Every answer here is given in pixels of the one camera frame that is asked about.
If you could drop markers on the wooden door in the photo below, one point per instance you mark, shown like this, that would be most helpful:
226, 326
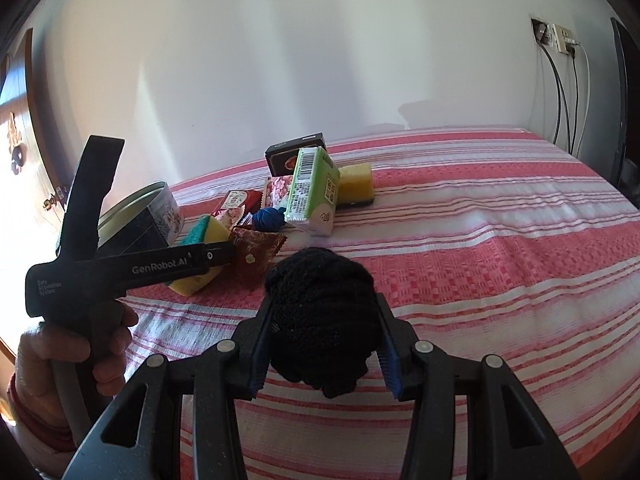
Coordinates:
39, 177

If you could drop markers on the brass door knob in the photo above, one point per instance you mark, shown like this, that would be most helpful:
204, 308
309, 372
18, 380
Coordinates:
56, 198

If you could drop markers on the dark red foil packet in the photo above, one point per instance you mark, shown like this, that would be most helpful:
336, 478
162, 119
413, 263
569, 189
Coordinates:
254, 252

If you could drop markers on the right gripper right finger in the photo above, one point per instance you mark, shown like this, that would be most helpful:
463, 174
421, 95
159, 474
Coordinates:
418, 371

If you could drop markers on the round cookie tin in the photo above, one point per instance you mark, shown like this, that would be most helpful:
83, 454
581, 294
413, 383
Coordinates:
146, 219

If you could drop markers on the red white striped tablecloth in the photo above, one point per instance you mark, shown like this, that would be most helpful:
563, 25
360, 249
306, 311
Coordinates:
486, 241

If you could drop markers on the green juice carton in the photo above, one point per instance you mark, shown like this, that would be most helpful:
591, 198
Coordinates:
312, 195

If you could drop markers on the yellow green sponge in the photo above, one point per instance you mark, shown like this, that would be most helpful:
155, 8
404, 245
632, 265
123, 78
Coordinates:
208, 230

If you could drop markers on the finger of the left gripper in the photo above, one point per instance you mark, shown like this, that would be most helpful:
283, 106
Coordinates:
116, 275
93, 180

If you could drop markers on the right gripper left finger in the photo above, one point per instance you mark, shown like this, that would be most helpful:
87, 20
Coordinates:
233, 369

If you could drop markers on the blue small yarn ball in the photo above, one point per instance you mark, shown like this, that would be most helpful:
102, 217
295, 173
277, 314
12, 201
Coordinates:
269, 219

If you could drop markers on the dark navy yarn ball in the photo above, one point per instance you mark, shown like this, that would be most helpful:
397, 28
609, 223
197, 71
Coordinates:
324, 325

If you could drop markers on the yellow sponge dark bottom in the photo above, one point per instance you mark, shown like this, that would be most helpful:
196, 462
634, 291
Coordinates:
356, 185

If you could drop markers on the door hanging ornament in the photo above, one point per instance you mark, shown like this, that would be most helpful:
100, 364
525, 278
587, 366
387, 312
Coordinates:
17, 148

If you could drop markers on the wall power socket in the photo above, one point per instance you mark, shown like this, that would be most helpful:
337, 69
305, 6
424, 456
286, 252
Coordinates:
560, 38

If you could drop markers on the black small box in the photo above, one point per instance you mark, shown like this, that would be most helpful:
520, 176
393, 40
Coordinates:
281, 158

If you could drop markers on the person's left hand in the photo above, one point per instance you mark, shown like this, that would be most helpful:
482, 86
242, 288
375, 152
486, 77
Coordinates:
34, 382

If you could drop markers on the red snack packet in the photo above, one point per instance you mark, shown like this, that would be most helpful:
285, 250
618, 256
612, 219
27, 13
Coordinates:
236, 205

